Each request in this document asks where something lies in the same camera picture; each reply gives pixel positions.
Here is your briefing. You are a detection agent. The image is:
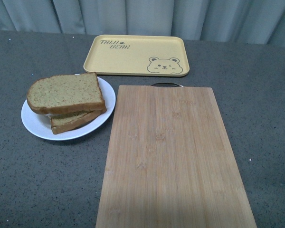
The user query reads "bamboo cutting board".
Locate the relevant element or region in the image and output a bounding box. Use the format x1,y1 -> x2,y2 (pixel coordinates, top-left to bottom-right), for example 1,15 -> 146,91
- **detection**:
96,85 -> 256,228

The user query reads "yellow bear tray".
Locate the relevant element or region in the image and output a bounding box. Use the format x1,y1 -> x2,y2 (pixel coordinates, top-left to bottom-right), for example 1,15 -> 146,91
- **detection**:
83,35 -> 190,77

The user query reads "white round plate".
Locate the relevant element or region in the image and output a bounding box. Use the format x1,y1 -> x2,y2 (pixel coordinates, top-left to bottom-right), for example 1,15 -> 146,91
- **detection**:
21,77 -> 116,141

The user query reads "grey curtain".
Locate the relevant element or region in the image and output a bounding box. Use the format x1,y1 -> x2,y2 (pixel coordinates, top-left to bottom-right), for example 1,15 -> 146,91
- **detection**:
0,0 -> 285,47

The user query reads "metal cutting board handle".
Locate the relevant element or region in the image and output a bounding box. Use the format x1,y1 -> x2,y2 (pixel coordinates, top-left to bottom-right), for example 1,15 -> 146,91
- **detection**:
151,83 -> 183,87

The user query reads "bread slice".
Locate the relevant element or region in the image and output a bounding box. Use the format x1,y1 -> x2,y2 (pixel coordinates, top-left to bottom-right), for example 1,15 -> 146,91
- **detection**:
27,73 -> 105,114
49,108 -> 107,134

